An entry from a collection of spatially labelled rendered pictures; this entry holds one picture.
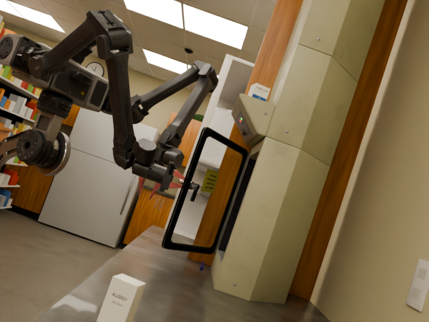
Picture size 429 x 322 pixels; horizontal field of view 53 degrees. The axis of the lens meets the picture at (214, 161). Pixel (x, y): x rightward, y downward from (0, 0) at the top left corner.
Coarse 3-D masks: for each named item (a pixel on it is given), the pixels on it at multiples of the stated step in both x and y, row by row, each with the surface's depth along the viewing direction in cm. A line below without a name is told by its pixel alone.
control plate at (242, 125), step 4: (240, 112) 139; (240, 116) 143; (236, 120) 154; (244, 120) 139; (240, 124) 150; (244, 124) 142; (240, 128) 154; (244, 128) 146; (248, 128) 138; (244, 132) 150; (248, 132) 141; (244, 136) 154; (248, 136) 145
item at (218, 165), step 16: (208, 144) 137; (224, 144) 144; (192, 160) 132; (208, 160) 139; (224, 160) 147; (240, 160) 155; (208, 176) 141; (224, 176) 149; (192, 192) 136; (208, 192) 143; (224, 192) 152; (192, 208) 138; (208, 208) 146; (224, 208) 154; (176, 224) 133; (192, 224) 140; (208, 224) 148; (176, 240) 135; (192, 240) 143; (208, 240) 151
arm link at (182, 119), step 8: (208, 64) 188; (200, 72) 187; (208, 72) 186; (200, 80) 187; (208, 80) 186; (200, 88) 185; (208, 88) 187; (192, 96) 183; (200, 96) 184; (184, 104) 182; (192, 104) 180; (200, 104) 185; (184, 112) 179; (192, 112) 180; (176, 120) 177; (184, 120) 177; (168, 128) 175; (176, 128) 173; (184, 128) 178; (160, 136) 173; (176, 136) 176; (168, 144) 172; (176, 144) 174
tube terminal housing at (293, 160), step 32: (288, 64) 136; (320, 64) 130; (288, 96) 129; (320, 96) 130; (352, 96) 144; (288, 128) 128; (320, 128) 134; (288, 160) 128; (320, 160) 137; (256, 192) 127; (288, 192) 128; (320, 192) 141; (256, 224) 126; (288, 224) 131; (224, 256) 126; (256, 256) 126; (288, 256) 135; (224, 288) 125; (256, 288) 126; (288, 288) 138
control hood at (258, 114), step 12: (240, 96) 129; (240, 108) 136; (252, 108) 128; (264, 108) 128; (252, 120) 128; (264, 120) 128; (240, 132) 159; (252, 132) 135; (264, 132) 128; (252, 144) 154
